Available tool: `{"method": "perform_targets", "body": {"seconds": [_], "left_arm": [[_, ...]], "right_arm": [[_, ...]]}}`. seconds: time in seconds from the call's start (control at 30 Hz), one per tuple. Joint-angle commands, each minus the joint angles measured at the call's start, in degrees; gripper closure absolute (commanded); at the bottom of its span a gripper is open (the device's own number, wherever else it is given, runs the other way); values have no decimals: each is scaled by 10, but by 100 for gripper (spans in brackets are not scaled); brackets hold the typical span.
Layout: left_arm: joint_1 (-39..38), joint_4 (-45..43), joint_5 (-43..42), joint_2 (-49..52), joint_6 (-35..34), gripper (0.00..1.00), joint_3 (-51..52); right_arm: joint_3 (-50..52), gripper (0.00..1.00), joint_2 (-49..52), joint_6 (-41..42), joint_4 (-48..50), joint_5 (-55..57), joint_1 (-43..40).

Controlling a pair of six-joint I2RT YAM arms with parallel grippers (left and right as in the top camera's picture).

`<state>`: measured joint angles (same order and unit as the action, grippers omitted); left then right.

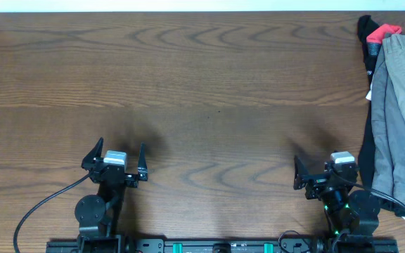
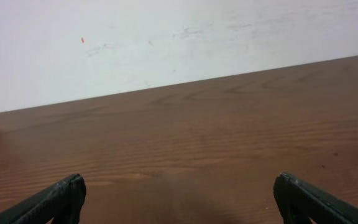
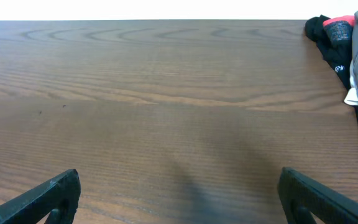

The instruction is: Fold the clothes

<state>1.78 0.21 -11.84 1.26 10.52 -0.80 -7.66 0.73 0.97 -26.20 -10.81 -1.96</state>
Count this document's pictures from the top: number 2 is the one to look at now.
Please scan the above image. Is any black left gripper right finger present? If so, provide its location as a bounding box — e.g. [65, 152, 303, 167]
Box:
[273, 172, 358, 224]

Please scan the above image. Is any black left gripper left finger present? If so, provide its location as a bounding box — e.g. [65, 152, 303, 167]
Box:
[0, 174, 86, 224]

